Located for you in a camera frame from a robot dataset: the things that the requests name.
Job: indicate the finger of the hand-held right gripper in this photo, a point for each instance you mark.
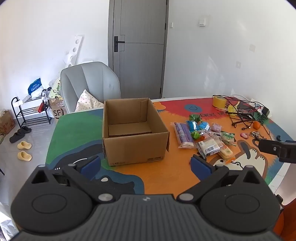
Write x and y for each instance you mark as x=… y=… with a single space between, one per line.
x=268 y=146

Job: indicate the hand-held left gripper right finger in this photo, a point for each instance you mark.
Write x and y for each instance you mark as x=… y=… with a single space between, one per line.
x=200 y=167

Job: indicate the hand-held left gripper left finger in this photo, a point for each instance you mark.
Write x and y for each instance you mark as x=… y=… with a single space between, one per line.
x=91 y=165

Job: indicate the clear white-label snack packet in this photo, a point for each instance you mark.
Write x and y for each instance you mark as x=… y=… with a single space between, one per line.
x=209 y=147

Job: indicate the long purple snack packet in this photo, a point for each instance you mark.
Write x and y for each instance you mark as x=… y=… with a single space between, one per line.
x=183 y=135

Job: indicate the brown cardboard box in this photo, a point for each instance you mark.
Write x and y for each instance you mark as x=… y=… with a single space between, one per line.
x=129 y=148

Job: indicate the dark green snack packet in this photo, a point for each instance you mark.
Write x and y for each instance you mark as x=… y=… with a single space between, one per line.
x=195 y=117

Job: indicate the bunch of keys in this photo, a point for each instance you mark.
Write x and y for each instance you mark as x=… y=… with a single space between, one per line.
x=255 y=134

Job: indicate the orange mandarin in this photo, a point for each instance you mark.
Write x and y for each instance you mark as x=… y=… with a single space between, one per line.
x=256 y=125

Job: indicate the yellow cracker packet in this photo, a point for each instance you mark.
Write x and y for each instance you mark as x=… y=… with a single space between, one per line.
x=226 y=154

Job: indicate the green and orange snack packet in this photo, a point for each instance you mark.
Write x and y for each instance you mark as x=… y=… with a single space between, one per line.
x=196 y=135

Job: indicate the black charger plug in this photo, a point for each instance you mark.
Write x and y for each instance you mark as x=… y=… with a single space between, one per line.
x=266 y=112

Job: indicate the small pink and white packet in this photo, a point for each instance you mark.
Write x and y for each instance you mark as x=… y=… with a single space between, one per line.
x=211 y=134

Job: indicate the colourful printed tablecloth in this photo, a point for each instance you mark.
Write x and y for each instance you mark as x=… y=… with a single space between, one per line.
x=161 y=177

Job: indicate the green and white snack packet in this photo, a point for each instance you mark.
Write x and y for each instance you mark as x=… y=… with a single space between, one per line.
x=227 y=137

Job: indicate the blue snack packet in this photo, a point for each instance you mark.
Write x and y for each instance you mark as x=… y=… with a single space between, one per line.
x=204 y=126
x=191 y=125

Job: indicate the white power strip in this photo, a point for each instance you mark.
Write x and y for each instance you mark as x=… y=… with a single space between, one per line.
x=256 y=105

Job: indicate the pink snack packet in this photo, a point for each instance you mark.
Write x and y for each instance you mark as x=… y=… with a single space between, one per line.
x=216 y=128

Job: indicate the yellow crumpled wrapper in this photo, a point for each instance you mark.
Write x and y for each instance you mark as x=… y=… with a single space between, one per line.
x=232 y=109

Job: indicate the printed cardboard carton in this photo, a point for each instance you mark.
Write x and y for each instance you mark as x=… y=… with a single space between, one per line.
x=58 y=112

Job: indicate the white dotted pillow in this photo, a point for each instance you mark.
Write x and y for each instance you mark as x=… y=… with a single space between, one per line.
x=87 y=102

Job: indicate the yellow tape roll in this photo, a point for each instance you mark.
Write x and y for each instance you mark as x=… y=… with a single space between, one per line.
x=219 y=102

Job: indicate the yellow slipper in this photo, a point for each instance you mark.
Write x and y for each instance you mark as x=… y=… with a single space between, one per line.
x=24 y=145
x=24 y=156

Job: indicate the black slipper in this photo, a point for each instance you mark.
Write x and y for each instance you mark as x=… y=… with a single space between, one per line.
x=16 y=138
x=24 y=130

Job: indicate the black shoe rack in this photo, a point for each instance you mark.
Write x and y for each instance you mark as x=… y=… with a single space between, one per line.
x=30 y=114

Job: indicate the green dotted bag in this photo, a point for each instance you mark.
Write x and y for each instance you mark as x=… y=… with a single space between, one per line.
x=55 y=89

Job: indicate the grey upholstered chair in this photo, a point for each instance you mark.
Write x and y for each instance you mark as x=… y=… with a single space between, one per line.
x=92 y=76

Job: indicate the small brown patterned carton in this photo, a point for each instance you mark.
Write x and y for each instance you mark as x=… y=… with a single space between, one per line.
x=6 y=122

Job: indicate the blue plastic bag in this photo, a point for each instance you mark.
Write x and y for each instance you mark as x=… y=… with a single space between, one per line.
x=34 y=86

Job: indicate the white foam board with holes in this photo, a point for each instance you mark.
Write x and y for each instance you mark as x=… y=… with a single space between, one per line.
x=72 y=53

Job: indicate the grey door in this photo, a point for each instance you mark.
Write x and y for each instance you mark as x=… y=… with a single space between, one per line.
x=138 y=58

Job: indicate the white light switch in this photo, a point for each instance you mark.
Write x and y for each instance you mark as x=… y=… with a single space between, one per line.
x=202 y=22

